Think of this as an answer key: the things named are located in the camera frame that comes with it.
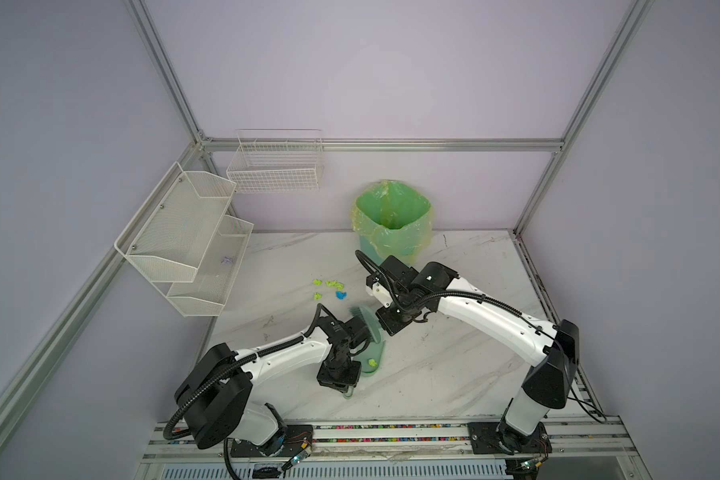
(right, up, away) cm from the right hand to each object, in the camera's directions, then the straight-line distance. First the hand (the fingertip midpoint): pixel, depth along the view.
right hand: (381, 324), depth 75 cm
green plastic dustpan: (-1, -11, +13) cm, 17 cm away
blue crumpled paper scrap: (-13, +4, +26) cm, 30 cm away
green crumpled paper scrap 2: (-21, +4, +26) cm, 34 cm away
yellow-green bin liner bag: (+7, +32, +33) cm, 46 cm away
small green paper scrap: (-2, -13, +10) cm, 17 cm away
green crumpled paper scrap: (-17, +8, +29) cm, 35 cm away
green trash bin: (+6, +31, +33) cm, 46 cm away
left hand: (-10, -18, +2) cm, 21 cm away
